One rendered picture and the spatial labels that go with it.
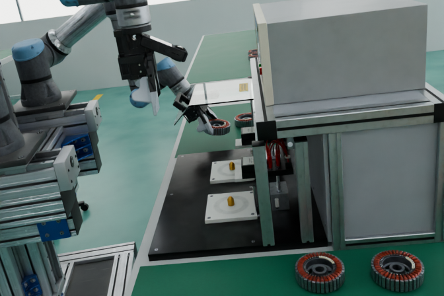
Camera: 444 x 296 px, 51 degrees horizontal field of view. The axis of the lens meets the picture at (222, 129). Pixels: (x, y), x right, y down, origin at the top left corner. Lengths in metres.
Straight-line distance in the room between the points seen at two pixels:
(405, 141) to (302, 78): 0.28
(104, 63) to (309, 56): 5.33
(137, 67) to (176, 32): 4.97
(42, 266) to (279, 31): 1.24
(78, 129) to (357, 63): 1.12
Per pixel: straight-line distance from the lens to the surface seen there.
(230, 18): 5.98
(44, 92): 1.86
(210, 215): 1.36
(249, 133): 1.52
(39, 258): 1.87
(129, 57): 1.09
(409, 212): 1.24
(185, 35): 6.05
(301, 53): 1.13
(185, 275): 1.21
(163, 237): 1.33
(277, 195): 1.34
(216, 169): 1.62
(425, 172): 1.20
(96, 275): 2.25
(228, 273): 1.19
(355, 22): 1.14
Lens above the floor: 1.48
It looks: 21 degrees down
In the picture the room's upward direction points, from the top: 8 degrees counter-clockwise
